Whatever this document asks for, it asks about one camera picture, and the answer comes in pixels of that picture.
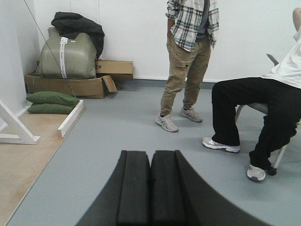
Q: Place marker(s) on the open cardboard box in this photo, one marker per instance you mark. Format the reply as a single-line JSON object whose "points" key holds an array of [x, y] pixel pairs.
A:
{"points": [[85, 88]]}

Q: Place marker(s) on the far white triangular brace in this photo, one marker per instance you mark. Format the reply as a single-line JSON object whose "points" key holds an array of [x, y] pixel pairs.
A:
{"points": [[22, 134]]}

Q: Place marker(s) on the green sandbag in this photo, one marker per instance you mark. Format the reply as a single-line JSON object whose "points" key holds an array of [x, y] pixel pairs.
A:
{"points": [[50, 108], [50, 97]]}

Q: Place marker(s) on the plywood floor board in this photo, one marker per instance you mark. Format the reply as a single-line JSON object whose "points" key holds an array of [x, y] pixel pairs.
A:
{"points": [[21, 165]]}

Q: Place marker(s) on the lower green sandbag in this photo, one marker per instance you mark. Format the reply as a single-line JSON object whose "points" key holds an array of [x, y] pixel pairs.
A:
{"points": [[50, 108]]}

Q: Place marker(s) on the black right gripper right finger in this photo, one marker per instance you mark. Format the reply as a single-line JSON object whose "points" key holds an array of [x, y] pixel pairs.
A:
{"points": [[181, 197]]}

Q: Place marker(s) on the white wall panel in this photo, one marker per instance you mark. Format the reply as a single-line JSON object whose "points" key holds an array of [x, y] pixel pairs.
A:
{"points": [[19, 50]]}

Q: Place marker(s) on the standing person khaki trousers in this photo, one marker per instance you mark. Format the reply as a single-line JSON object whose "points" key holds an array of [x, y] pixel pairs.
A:
{"points": [[192, 27]]}

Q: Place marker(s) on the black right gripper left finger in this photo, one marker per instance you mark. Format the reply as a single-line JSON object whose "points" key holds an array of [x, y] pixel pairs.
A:
{"points": [[124, 200]]}

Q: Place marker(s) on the white wooden edge strip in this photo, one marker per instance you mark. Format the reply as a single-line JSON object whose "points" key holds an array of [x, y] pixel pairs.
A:
{"points": [[70, 120]]}

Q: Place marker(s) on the upper green sandbag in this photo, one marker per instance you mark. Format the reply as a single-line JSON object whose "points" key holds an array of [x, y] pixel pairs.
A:
{"points": [[50, 97]]}

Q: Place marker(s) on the seated person black trousers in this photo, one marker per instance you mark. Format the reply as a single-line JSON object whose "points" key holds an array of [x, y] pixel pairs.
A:
{"points": [[280, 89]]}

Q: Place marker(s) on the olive green sack bale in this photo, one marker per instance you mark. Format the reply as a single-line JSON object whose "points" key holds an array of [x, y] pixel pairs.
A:
{"points": [[74, 57]]}

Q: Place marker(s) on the flat cardboard box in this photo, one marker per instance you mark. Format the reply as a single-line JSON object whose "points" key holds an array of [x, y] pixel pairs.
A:
{"points": [[118, 70]]}

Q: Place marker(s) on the black jacket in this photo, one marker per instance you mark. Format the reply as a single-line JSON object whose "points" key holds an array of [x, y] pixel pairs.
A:
{"points": [[70, 25]]}

